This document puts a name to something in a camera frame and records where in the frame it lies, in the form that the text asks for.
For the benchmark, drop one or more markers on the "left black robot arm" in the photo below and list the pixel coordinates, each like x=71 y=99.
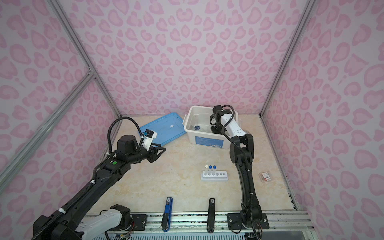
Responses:
x=67 y=223

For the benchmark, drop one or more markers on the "small red labelled box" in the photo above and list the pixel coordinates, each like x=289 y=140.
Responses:
x=265 y=177

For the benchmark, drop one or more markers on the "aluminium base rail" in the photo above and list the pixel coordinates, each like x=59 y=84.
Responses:
x=276 y=225

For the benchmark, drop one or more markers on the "blue capped test tube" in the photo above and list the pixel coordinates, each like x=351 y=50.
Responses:
x=214 y=170
x=210 y=170

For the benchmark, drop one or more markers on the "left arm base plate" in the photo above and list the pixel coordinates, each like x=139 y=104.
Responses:
x=136 y=222

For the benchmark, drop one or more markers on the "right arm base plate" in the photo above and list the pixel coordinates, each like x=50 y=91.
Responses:
x=237 y=222

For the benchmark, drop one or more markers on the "white test tube rack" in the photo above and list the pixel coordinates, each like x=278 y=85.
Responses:
x=214 y=176

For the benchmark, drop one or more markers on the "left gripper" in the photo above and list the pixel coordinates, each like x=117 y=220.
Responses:
x=153 y=152

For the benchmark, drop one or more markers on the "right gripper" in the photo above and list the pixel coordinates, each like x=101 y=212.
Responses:
x=214 y=130

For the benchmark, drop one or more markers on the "blue plastic bin lid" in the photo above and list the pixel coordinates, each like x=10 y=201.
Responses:
x=169 y=128

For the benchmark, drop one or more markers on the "white plastic storage bin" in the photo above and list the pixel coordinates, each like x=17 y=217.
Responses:
x=203 y=116

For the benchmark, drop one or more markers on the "black stapler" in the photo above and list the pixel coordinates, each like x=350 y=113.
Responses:
x=211 y=216

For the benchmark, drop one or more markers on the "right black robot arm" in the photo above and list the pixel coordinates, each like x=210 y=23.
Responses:
x=241 y=154

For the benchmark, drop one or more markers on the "blue stapler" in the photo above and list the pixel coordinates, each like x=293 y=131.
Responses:
x=166 y=220

